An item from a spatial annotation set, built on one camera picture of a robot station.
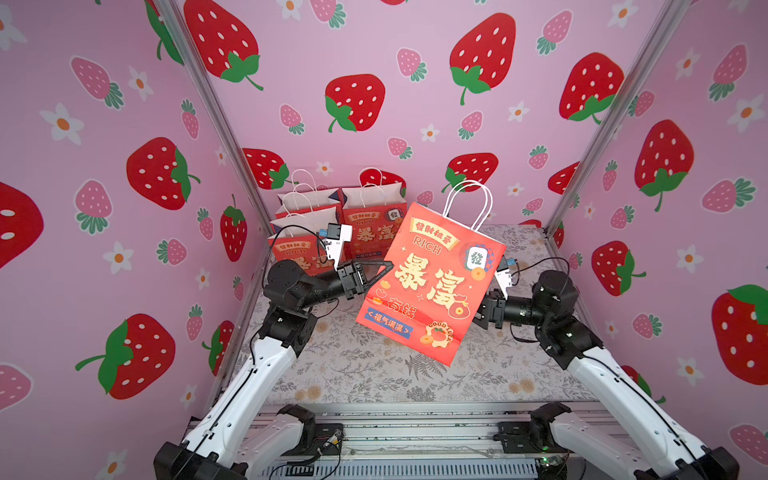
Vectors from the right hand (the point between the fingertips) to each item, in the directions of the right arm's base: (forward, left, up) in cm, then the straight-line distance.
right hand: (460, 302), depth 64 cm
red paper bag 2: (+37, +24, -8) cm, 44 cm away
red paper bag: (+31, +44, +2) cm, 54 cm away
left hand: (0, +15, +10) cm, 18 cm away
